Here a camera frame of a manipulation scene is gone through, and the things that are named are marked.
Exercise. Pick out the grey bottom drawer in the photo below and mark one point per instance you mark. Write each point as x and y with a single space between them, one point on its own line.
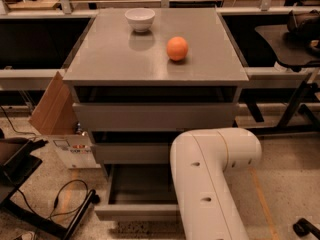
138 192

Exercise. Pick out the grey drawer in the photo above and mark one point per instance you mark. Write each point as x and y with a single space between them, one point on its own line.
153 153
154 117
138 192

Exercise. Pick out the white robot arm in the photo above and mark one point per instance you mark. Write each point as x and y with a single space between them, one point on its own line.
198 160

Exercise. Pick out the grey top drawer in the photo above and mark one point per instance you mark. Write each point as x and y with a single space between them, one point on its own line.
154 117

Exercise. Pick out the grey drawer cabinet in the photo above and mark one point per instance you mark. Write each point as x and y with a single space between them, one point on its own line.
116 65

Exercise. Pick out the grey middle drawer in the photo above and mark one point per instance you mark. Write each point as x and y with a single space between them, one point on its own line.
153 153

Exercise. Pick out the orange fruit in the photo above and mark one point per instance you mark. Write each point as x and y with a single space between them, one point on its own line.
177 48

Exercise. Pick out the white printed box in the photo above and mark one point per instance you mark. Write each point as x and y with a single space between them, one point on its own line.
74 151

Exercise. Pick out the white ceramic bowl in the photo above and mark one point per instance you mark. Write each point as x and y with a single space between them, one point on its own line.
140 19

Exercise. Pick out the brown cardboard box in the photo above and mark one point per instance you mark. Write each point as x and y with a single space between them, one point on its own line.
54 114

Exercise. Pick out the black office chair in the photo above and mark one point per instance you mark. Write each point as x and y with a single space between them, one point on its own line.
296 46

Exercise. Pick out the white sneaker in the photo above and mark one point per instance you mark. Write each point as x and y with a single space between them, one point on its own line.
30 235

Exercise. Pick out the black caster wheel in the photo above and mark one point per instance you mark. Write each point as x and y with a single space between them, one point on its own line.
303 227

